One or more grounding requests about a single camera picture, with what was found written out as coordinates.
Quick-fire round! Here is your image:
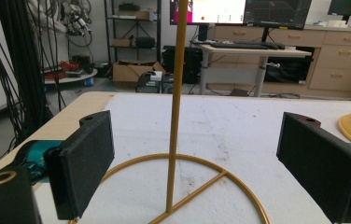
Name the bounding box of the gold metal hat stand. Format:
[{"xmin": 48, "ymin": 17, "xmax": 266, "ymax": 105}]
[{"xmin": 67, "ymin": 0, "xmax": 271, "ymax": 224}]

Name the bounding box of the round white table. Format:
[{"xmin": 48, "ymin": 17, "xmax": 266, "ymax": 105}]
[{"xmin": 43, "ymin": 68, "xmax": 99, "ymax": 86}]

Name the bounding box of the hanging equipment with cables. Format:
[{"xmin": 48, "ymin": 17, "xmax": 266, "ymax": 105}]
[{"xmin": 56, "ymin": 0, "xmax": 94, "ymax": 37}]

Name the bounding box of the black metal shelf rack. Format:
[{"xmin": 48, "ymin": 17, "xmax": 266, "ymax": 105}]
[{"xmin": 103, "ymin": 0, "xmax": 163, "ymax": 73}]

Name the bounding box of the black computer case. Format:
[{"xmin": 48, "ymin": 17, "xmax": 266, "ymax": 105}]
[{"xmin": 161, "ymin": 45, "xmax": 204, "ymax": 85}]

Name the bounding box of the black floor device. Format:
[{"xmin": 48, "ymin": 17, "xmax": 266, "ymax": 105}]
[{"xmin": 134, "ymin": 70, "xmax": 175, "ymax": 94}]

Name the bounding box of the monitor with dark screen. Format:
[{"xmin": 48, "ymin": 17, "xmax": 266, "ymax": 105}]
[{"xmin": 244, "ymin": 0, "xmax": 314, "ymax": 31}]

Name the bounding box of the light wooden desk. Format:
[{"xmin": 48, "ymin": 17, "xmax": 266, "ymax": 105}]
[{"xmin": 199, "ymin": 44, "xmax": 313, "ymax": 98}]

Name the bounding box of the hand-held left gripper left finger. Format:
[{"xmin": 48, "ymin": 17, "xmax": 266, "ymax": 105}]
[{"xmin": 43, "ymin": 110, "xmax": 116, "ymax": 221}]

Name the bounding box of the black keyboard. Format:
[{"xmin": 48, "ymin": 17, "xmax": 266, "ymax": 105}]
[{"xmin": 209, "ymin": 40, "xmax": 287, "ymax": 51}]

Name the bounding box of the wooden drawer cabinet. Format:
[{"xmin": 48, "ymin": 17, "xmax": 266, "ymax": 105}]
[{"xmin": 206, "ymin": 23, "xmax": 351, "ymax": 101}]

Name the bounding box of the cardboard box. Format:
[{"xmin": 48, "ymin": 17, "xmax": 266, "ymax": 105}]
[{"xmin": 111, "ymin": 60, "xmax": 167, "ymax": 84}]

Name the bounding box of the white table mat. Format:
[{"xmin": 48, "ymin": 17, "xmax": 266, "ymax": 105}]
[{"xmin": 33, "ymin": 92, "xmax": 351, "ymax": 224}]

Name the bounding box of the red cable coil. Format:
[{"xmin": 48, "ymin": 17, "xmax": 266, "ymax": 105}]
[{"xmin": 44, "ymin": 61, "xmax": 82, "ymax": 80}]

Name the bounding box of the bundle of black cables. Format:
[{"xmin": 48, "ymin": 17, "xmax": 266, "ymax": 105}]
[{"xmin": 0, "ymin": 0, "xmax": 67, "ymax": 152}]

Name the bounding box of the monitor with bright screen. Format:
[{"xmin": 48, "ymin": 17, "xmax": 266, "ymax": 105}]
[{"xmin": 169, "ymin": 0, "xmax": 247, "ymax": 26}]

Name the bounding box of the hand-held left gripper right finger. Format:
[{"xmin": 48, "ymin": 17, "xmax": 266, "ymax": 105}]
[{"xmin": 275, "ymin": 111, "xmax": 351, "ymax": 224}]

